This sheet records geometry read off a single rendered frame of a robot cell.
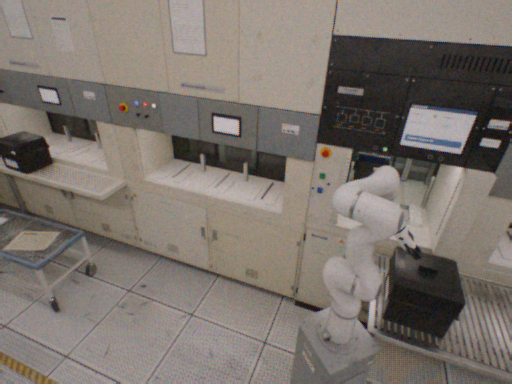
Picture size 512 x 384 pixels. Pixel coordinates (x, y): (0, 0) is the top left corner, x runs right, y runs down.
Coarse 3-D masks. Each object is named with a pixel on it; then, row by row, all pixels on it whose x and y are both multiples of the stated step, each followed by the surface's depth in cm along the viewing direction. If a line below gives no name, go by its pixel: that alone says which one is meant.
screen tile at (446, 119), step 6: (444, 114) 145; (444, 120) 146; (450, 120) 145; (456, 120) 144; (462, 120) 143; (462, 126) 144; (468, 126) 143; (438, 132) 149; (444, 132) 148; (450, 132) 147; (456, 132) 146; (462, 132) 145; (456, 138) 148; (462, 138) 147
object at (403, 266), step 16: (400, 256) 152; (432, 256) 153; (400, 272) 143; (416, 272) 143; (432, 272) 142; (448, 272) 144; (400, 288) 137; (416, 288) 135; (432, 288) 135; (448, 288) 135; (416, 304) 137; (432, 304) 134; (448, 304) 131; (464, 304) 129
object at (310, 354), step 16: (304, 320) 148; (320, 320) 148; (304, 336) 145; (368, 336) 142; (304, 352) 148; (320, 352) 134; (352, 352) 135; (368, 352) 135; (304, 368) 152; (320, 368) 136; (336, 368) 128; (352, 368) 135; (368, 368) 144
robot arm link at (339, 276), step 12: (336, 264) 123; (348, 264) 122; (324, 276) 125; (336, 276) 121; (348, 276) 119; (336, 288) 124; (348, 288) 119; (336, 300) 126; (348, 300) 126; (336, 312) 129; (348, 312) 125
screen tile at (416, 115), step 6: (414, 114) 149; (420, 114) 148; (426, 114) 147; (432, 114) 146; (426, 120) 149; (432, 120) 148; (408, 126) 153; (414, 126) 152; (420, 126) 151; (426, 126) 150; (432, 126) 149; (414, 132) 153; (420, 132) 152; (426, 132) 151; (432, 132) 150
